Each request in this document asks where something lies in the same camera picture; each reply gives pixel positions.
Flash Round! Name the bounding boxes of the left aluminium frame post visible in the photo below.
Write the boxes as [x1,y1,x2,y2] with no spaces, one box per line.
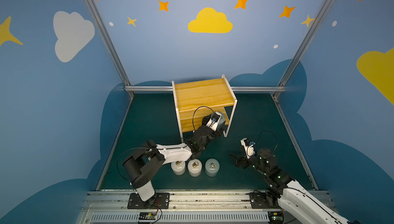
[84,0,131,88]

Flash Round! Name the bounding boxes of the right controller board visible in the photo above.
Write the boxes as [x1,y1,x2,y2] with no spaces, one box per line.
[268,212,284,224]

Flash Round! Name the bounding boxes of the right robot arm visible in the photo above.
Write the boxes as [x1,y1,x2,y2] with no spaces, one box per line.
[229,148,351,224]

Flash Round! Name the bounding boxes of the left controller board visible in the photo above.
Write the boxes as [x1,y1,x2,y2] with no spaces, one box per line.
[137,212,158,224]

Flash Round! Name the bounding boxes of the rear aluminium frame bar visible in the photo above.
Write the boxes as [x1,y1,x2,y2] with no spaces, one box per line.
[125,86,286,93]

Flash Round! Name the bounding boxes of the white tea canister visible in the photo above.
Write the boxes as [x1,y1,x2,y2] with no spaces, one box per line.
[171,161,186,176]
[187,159,202,177]

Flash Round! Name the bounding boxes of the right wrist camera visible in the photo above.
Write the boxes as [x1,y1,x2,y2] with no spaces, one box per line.
[241,138,255,159]

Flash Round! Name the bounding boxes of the controller board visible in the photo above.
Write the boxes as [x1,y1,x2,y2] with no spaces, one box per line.
[268,212,284,224]
[137,212,158,224]

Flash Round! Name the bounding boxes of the left camera cable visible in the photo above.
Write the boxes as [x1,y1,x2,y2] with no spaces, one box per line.
[192,106,215,132]

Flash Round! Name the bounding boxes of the right camera cable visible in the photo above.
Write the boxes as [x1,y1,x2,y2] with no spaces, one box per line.
[254,130,279,154]

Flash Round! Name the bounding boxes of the aluminium mounting rail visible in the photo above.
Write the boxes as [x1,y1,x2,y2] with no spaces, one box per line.
[75,189,344,224]

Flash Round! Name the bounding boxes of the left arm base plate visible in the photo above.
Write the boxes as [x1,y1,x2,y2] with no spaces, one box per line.
[127,192,170,210]

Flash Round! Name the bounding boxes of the right aluminium frame post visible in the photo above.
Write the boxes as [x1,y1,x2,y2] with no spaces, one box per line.
[273,0,336,101]

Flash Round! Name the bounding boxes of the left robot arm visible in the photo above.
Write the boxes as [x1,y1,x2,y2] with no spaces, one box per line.
[122,125,224,203]

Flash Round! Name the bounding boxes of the aluminium frame post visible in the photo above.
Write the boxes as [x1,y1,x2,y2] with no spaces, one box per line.
[273,0,336,101]
[84,0,131,88]

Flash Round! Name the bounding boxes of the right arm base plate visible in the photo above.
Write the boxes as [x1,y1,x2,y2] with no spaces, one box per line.
[249,191,280,209]

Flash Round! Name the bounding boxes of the grey-blue tea canister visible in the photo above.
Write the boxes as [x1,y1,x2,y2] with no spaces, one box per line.
[205,158,220,177]
[211,112,226,125]

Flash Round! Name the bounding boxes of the wooden two-tier shelf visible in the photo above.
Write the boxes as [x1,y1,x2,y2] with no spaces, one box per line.
[172,75,238,141]

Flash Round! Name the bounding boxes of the camera cable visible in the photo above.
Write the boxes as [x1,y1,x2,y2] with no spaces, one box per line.
[254,130,279,154]
[192,106,215,132]

